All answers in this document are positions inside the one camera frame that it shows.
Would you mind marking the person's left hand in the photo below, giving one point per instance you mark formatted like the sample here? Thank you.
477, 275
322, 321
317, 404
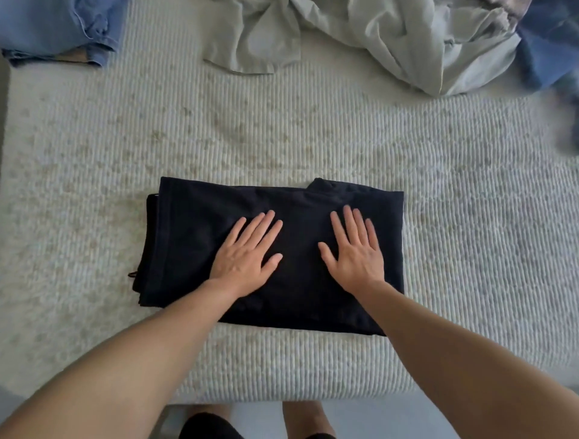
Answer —
239, 264

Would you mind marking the person's left thumb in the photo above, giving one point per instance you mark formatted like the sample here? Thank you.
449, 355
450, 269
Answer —
271, 264

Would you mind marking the person's right hand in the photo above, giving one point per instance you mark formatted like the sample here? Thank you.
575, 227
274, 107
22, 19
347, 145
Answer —
359, 264

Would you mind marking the person's right thumb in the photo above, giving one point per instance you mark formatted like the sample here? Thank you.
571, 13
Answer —
327, 256

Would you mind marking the person's left middle finger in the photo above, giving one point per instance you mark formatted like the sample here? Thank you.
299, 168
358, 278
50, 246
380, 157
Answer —
261, 228

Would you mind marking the white textured mattress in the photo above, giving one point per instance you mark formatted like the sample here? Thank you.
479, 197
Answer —
316, 135

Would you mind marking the crumpled pale grey garment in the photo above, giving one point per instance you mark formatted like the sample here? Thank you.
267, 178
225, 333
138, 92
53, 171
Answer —
407, 40

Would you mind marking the black shorts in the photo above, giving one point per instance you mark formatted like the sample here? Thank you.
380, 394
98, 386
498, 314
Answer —
206, 428

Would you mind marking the person's left leg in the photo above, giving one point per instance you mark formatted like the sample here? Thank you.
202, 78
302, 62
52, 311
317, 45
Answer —
209, 409

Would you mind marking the person's leg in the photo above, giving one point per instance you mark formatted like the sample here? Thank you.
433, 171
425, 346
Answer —
305, 418
209, 409

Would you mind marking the black garment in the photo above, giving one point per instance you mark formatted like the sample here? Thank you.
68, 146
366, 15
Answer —
190, 235

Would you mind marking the person's right forearm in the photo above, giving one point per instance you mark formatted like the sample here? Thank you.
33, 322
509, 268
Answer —
461, 371

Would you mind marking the person's left forearm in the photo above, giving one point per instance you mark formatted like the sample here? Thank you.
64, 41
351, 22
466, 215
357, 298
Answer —
117, 366

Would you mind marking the person's left little finger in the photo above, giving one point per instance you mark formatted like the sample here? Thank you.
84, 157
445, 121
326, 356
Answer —
235, 232

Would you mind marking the light blue denim garment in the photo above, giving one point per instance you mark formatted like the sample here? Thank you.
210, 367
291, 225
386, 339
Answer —
49, 27

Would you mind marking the person's right middle finger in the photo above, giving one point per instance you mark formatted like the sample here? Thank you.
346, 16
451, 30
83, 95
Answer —
350, 225

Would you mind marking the person's right little finger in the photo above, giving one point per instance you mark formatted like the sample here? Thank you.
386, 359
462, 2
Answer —
372, 234

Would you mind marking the person's right leg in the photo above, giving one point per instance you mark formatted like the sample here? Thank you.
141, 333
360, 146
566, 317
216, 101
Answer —
305, 418

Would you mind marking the dark blue garment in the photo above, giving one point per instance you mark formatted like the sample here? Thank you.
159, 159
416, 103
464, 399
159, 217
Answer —
549, 40

